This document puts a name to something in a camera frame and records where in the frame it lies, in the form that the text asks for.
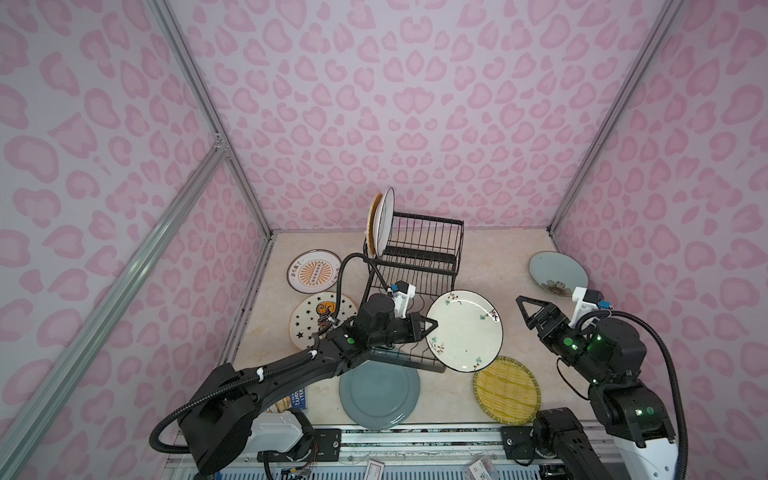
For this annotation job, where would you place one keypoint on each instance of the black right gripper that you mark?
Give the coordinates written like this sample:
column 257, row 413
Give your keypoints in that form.
column 549, row 313

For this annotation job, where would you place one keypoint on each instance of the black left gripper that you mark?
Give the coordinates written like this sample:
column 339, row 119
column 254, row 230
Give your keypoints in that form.
column 415, row 328

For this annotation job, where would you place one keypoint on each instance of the white plate floral sprigs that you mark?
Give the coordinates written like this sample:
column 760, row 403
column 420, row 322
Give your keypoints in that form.
column 469, row 335

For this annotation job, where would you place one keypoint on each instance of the black wire dish rack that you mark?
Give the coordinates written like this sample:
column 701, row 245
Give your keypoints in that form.
column 424, row 251

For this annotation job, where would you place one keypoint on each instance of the white plate dark rings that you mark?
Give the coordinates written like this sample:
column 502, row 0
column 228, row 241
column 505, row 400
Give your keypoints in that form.
column 385, row 221

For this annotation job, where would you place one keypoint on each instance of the orange woven round plate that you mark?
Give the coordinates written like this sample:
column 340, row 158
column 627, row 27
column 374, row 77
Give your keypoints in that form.
column 370, row 242

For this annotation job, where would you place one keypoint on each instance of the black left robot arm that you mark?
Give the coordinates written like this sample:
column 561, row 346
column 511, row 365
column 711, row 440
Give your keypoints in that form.
column 218, row 423

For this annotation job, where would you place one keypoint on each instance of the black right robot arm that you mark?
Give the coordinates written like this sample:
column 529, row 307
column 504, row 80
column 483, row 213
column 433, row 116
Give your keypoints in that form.
column 603, row 345

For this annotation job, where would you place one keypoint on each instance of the light blue flower plate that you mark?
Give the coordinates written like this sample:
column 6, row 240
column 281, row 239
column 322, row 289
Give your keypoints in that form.
column 557, row 273

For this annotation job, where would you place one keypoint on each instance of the yellow woven round plate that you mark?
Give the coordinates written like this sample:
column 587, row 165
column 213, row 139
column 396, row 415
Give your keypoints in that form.
column 507, row 391

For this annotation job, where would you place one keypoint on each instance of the teal green round plate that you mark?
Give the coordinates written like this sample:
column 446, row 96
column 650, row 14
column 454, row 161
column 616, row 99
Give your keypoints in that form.
column 379, row 396

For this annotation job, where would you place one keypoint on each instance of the white plate orange sunburst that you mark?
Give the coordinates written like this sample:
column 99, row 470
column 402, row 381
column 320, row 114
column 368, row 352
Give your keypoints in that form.
column 314, row 271

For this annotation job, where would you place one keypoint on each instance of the white plate black stars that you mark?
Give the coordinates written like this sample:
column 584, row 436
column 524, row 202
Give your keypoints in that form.
column 314, row 313

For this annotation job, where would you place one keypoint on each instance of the blue illustrated children's book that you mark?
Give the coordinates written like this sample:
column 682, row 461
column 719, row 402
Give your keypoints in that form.
column 296, row 400

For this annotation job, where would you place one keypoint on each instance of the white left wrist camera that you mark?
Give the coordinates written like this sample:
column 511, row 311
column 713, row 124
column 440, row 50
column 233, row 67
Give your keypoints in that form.
column 402, row 293

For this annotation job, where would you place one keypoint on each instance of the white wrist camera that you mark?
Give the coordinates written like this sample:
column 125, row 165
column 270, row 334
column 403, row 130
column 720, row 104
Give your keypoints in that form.
column 590, row 305
column 402, row 293

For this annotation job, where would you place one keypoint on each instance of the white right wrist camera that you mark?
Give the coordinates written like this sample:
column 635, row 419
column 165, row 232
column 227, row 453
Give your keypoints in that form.
column 590, row 305

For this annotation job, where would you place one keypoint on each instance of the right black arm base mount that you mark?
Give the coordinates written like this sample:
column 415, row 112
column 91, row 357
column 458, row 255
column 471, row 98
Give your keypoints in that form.
column 521, row 446

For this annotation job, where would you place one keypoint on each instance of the aluminium front rail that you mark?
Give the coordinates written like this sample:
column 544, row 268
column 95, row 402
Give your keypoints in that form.
column 442, row 451

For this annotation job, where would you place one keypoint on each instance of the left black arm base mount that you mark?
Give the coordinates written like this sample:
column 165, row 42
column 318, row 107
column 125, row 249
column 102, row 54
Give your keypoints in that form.
column 324, row 446

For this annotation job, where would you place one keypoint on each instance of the right corner aluminium post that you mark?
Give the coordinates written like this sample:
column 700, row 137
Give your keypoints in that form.
column 670, row 14

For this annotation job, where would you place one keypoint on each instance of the corner aluminium post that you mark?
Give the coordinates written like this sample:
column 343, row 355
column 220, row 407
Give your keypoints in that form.
column 670, row 14
column 167, row 22

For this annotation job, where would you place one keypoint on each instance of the left corner aluminium post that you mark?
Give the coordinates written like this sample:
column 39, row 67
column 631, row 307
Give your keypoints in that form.
column 167, row 22

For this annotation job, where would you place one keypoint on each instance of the diagonal aluminium frame bar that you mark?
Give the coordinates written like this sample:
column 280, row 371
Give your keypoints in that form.
column 35, row 419

